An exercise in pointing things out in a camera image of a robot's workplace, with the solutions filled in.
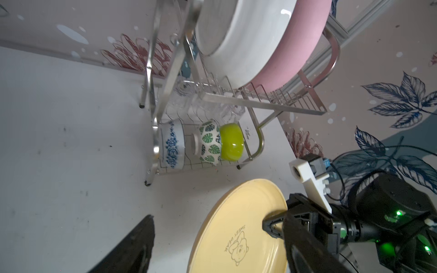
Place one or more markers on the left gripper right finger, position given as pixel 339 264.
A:
pixel 305 254

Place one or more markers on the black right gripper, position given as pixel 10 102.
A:
pixel 328 228

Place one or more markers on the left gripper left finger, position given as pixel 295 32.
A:
pixel 133 253

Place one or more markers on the yellow bear plate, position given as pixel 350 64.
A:
pixel 232 240

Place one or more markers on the steel two-tier dish rack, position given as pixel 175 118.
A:
pixel 262 108

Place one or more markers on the white patterned plate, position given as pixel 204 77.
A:
pixel 237 38

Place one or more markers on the pink plate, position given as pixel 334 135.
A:
pixel 296 46

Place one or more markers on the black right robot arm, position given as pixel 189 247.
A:
pixel 382 208

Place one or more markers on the lime green bowl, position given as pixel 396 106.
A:
pixel 232 142

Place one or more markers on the blue floral white bowl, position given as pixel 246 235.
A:
pixel 172 144

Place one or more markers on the green leaf pattern cup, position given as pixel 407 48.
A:
pixel 206 142

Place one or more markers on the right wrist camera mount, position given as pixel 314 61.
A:
pixel 310 170

